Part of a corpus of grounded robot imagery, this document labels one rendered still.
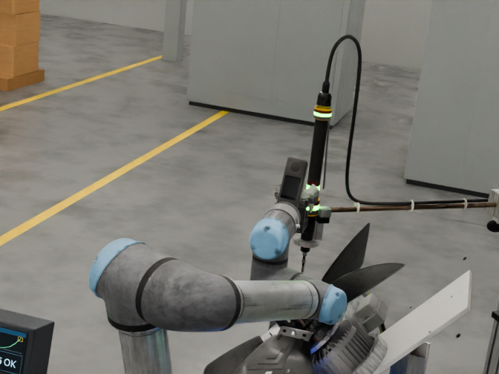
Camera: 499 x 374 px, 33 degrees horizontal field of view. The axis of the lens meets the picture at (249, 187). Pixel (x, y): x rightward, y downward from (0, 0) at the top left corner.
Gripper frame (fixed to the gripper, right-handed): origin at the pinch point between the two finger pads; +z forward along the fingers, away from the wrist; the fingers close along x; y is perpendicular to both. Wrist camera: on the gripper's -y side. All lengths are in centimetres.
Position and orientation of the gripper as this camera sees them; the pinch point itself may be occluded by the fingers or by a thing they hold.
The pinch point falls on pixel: (303, 183)
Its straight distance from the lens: 198.6
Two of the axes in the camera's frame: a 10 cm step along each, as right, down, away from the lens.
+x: 9.6, 1.7, -2.3
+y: -0.9, 9.4, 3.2
